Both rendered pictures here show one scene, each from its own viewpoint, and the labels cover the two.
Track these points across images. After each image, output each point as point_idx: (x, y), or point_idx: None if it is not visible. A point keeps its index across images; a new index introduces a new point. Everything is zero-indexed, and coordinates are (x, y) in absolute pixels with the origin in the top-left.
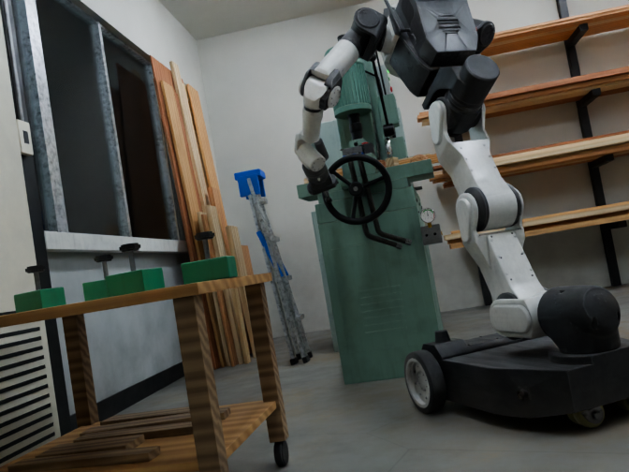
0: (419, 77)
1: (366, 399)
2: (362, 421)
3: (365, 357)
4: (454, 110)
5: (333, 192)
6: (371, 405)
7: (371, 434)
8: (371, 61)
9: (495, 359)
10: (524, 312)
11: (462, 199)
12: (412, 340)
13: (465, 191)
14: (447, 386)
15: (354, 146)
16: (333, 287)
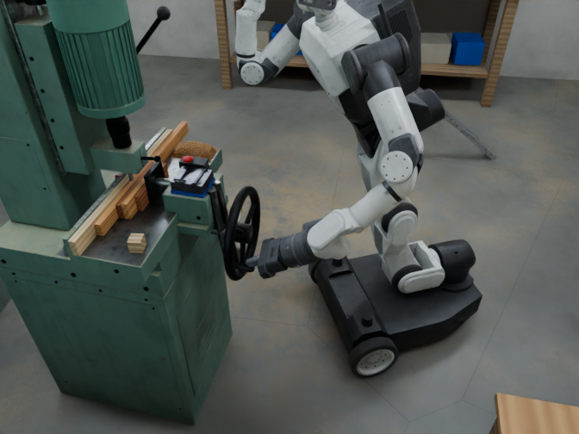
0: None
1: (288, 410)
2: (371, 421)
3: (202, 383)
4: None
5: (171, 244)
6: (318, 409)
7: (412, 419)
8: (164, 20)
9: (416, 310)
10: (443, 275)
11: (408, 217)
12: (221, 332)
13: (400, 207)
14: None
15: (138, 159)
16: (181, 351)
